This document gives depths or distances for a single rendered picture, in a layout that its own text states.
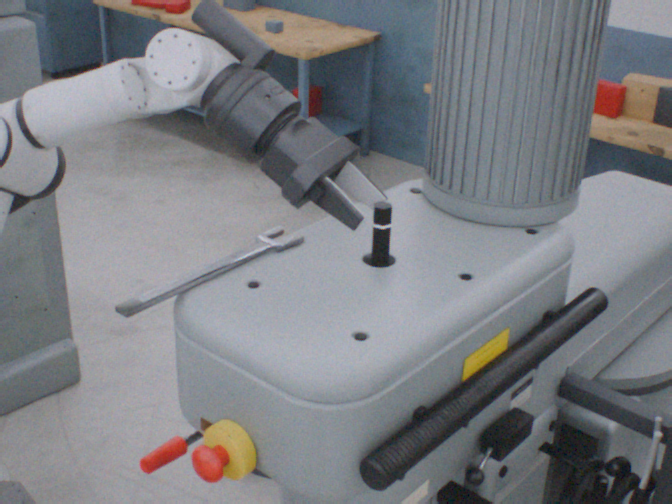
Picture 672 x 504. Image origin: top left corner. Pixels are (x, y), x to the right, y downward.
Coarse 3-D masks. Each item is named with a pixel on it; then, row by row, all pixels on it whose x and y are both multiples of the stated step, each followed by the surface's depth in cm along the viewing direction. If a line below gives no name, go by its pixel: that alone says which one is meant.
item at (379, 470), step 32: (544, 320) 108; (576, 320) 108; (512, 352) 100; (544, 352) 102; (480, 384) 95; (512, 384) 98; (416, 416) 90; (448, 416) 90; (384, 448) 85; (416, 448) 86; (384, 480) 83
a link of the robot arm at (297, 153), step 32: (256, 96) 96; (288, 96) 98; (224, 128) 98; (256, 128) 96; (288, 128) 97; (320, 128) 101; (256, 160) 102; (288, 160) 96; (320, 160) 96; (352, 160) 104; (288, 192) 95
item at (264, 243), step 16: (256, 240) 103; (272, 240) 102; (288, 240) 103; (240, 256) 99; (256, 256) 100; (192, 272) 95; (208, 272) 95; (224, 272) 97; (160, 288) 92; (176, 288) 92; (128, 304) 89; (144, 304) 89
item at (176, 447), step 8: (192, 432) 102; (200, 432) 102; (168, 440) 100; (176, 440) 100; (184, 440) 100; (192, 440) 101; (160, 448) 98; (168, 448) 99; (176, 448) 99; (184, 448) 100; (152, 456) 97; (160, 456) 98; (168, 456) 98; (176, 456) 99; (144, 464) 97; (152, 464) 97; (160, 464) 98; (144, 472) 97; (152, 472) 97
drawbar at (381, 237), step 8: (376, 208) 97; (384, 208) 97; (376, 216) 97; (384, 216) 97; (376, 224) 98; (384, 224) 98; (376, 232) 98; (384, 232) 98; (376, 240) 99; (384, 240) 99; (376, 248) 99; (384, 248) 99; (376, 256) 100; (384, 256) 100; (376, 264) 100; (384, 264) 100
